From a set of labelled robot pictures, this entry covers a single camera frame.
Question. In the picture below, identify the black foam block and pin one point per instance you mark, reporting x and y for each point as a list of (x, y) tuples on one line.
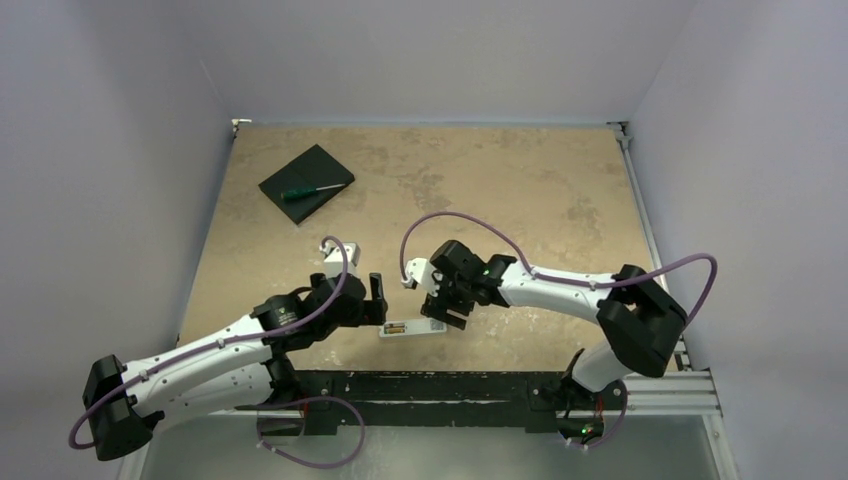
[(314, 167)]

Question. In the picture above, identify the green handled screwdriver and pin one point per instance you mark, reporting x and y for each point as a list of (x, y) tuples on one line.
[(300, 193)]

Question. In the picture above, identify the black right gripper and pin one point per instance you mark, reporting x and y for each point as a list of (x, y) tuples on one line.
[(444, 291)]

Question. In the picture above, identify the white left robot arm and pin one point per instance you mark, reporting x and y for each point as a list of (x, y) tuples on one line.
[(243, 365)]

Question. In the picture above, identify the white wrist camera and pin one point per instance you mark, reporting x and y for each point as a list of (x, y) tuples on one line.
[(419, 272), (336, 259)]

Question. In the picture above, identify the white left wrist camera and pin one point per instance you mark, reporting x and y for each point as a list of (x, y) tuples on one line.
[(336, 259)]

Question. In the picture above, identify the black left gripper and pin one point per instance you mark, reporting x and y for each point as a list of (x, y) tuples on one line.
[(368, 311)]

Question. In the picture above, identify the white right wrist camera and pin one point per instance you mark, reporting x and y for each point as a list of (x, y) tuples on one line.
[(419, 272)]

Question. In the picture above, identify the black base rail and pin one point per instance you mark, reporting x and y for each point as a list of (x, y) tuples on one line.
[(535, 402)]

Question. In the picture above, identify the white remote control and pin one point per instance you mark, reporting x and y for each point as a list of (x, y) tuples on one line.
[(416, 327)]

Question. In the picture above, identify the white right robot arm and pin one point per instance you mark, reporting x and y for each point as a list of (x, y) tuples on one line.
[(639, 320)]

